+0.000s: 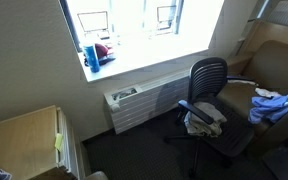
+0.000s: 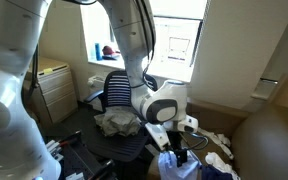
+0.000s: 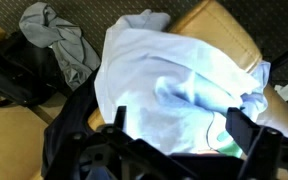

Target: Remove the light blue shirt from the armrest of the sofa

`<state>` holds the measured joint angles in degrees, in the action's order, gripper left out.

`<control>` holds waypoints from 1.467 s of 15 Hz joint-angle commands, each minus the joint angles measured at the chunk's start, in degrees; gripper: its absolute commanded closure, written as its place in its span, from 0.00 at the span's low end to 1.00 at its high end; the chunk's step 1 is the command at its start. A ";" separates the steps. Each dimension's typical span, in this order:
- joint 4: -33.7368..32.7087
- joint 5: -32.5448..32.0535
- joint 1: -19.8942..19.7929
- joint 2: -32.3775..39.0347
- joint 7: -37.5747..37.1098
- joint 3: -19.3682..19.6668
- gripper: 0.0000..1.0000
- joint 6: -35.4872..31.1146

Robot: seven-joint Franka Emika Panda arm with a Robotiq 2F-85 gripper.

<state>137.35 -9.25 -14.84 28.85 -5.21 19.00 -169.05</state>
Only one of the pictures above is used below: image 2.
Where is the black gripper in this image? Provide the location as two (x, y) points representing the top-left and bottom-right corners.
(165, 130), (189, 168)

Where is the light blue shirt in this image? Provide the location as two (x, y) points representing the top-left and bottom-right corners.
(157, 150), (202, 180)

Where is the dark navy cloth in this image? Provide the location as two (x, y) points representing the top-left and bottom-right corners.
(200, 164), (234, 180)

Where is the white crumpled cloth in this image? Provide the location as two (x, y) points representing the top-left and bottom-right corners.
(204, 151), (241, 180)

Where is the long white cloth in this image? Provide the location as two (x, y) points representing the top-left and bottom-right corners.
(196, 127), (235, 160)

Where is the grey crumpled cloth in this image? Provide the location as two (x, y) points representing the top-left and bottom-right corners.
(93, 105), (142, 138)

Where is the black office chair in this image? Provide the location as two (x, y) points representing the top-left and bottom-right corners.
(83, 69), (160, 164)

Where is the black equipment cart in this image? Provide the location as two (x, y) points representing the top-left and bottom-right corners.
(43, 130), (117, 180)

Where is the dark flat item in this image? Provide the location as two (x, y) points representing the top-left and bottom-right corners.
(102, 53), (121, 61)

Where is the dark red cap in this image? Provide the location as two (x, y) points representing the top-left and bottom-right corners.
(101, 45), (117, 57)

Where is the blue water bottle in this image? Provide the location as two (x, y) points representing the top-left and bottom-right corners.
(94, 42), (103, 62)

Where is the light wooden drawer cabinet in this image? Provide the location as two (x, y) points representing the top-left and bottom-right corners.
(25, 56), (79, 126)

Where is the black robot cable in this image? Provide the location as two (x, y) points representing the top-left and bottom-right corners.
(180, 132), (210, 151)

